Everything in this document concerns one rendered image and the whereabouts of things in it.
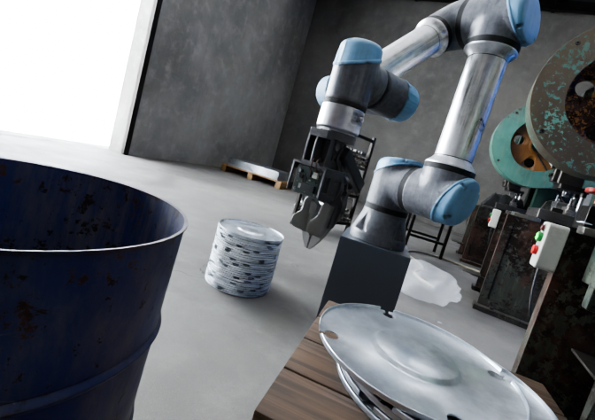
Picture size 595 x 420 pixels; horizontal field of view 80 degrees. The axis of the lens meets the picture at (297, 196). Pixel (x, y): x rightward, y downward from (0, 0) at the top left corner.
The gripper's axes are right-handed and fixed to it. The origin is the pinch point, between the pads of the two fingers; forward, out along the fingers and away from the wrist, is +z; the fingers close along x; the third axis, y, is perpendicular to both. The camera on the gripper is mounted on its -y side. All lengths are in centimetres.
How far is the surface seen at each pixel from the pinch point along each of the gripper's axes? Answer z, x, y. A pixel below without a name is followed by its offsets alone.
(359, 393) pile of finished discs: 10.9, 21.8, 13.9
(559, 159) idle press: -50, 18, -181
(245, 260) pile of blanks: 32, -60, -48
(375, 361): 8.5, 20.9, 9.1
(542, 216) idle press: -18, 18, -206
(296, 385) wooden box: 12.1, 15.8, 18.4
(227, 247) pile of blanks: 30, -69, -45
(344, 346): 8.5, 16.7, 10.3
